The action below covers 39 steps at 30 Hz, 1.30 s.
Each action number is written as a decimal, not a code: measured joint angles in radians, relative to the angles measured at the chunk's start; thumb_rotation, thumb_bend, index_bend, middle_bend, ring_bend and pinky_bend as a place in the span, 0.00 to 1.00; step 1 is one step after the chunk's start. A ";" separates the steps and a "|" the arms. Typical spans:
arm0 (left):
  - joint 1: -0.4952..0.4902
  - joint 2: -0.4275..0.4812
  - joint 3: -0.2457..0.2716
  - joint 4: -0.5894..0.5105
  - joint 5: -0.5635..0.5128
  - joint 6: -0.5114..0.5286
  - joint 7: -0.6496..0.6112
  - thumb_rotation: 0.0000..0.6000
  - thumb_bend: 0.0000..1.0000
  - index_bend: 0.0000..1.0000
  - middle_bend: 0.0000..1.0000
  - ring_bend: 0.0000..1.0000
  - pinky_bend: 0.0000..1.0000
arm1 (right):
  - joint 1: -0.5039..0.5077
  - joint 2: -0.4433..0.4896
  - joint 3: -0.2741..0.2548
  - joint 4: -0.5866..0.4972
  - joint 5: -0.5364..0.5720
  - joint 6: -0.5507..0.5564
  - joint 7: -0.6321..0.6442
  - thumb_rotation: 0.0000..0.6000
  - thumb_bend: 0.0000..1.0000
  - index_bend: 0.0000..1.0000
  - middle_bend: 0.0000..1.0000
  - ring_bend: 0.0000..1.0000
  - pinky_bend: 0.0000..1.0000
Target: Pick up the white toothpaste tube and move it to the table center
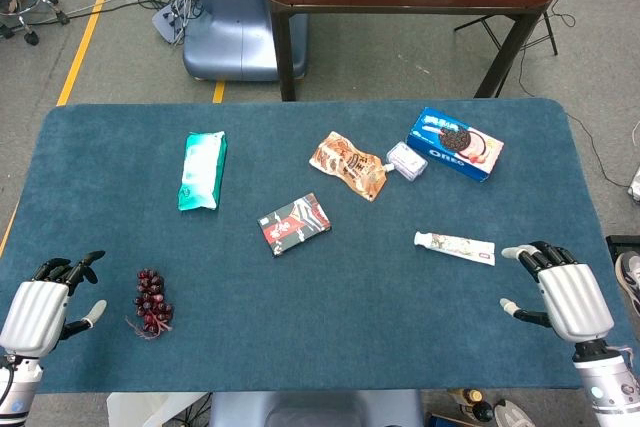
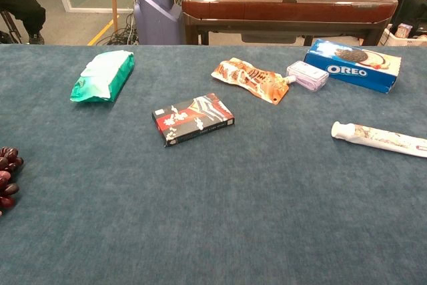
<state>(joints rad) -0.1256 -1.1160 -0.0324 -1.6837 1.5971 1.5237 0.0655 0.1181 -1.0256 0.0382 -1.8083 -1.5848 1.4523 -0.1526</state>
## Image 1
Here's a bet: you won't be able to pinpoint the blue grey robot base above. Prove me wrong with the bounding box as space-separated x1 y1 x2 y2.
208 390 425 427

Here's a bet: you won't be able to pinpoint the black tripod stand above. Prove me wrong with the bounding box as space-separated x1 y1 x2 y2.
453 9 559 57

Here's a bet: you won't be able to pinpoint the dark red grape bunch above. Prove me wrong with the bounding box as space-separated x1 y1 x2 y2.
124 268 175 341

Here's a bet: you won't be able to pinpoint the blue Oreo cookie box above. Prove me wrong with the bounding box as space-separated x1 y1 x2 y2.
405 106 505 184

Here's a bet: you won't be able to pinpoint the white floor box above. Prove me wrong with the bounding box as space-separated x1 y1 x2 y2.
106 391 211 427

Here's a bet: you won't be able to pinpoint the small lilac plastic box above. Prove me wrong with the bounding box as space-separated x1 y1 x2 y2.
385 141 429 182

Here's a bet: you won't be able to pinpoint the white printed tube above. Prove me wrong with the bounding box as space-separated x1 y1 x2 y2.
413 230 497 267

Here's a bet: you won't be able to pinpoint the grey sneaker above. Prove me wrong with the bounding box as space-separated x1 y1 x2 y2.
614 251 640 321

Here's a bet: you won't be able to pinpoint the orange spout pouch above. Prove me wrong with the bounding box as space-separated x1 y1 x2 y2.
308 131 396 203

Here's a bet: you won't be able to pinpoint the blue table mat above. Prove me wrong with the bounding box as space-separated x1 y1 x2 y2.
0 98 640 395

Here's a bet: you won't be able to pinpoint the white sneaker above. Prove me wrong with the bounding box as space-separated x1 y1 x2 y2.
494 399 537 427

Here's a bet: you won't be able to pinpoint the green wet wipes pack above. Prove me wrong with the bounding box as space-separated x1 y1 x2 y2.
177 130 229 212

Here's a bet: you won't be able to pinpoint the chrome wheeled stool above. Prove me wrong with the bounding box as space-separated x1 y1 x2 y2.
0 0 71 47

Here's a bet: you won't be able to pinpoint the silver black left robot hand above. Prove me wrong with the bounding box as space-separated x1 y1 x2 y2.
0 249 108 359

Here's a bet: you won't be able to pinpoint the black red card box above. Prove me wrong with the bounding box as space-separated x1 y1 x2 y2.
257 191 333 259

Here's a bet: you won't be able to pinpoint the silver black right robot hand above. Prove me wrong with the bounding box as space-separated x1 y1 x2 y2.
499 240 616 348

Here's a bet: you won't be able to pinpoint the blue grey machine column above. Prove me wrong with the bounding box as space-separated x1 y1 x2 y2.
182 0 309 82

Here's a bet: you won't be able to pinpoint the dark glass bottles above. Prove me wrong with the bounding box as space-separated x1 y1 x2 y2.
447 387 496 423

